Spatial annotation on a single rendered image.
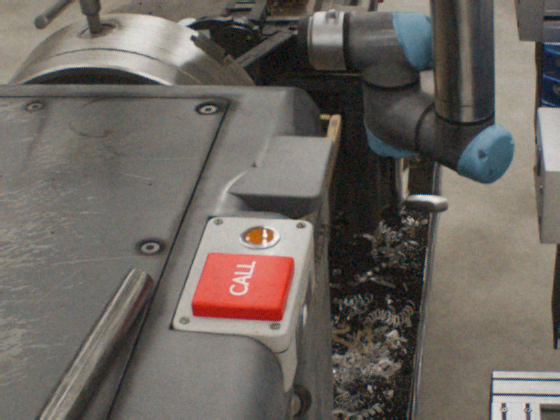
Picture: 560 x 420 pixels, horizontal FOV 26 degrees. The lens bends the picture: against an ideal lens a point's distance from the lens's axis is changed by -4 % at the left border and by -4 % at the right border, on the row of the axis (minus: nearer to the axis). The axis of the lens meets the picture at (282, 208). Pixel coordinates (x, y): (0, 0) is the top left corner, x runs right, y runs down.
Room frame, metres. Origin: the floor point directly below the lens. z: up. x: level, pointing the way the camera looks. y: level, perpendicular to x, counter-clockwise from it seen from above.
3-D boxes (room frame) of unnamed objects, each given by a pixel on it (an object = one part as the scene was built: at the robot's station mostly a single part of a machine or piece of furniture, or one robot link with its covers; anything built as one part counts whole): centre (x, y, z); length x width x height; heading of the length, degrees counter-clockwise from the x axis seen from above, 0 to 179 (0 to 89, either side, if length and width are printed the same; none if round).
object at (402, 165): (1.76, -0.18, 0.75); 0.27 x 0.10 x 0.23; 169
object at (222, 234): (0.70, 0.03, 1.23); 0.13 x 0.08 x 0.05; 169
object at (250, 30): (1.44, 0.01, 1.09); 0.12 x 0.09 x 0.08; 79
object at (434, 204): (1.64, -0.22, 0.69); 0.08 x 0.03 x 0.03; 79
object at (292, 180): (0.84, 0.00, 1.24); 0.09 x 0.08 x 0.03; 169
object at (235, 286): (0.68, 0.03, 1.26); 0.06 x 0.06 x 0.02; 79
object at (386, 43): (1.40, -0.15, 1.09); 0.11 x 0.08 x 0.09; 79
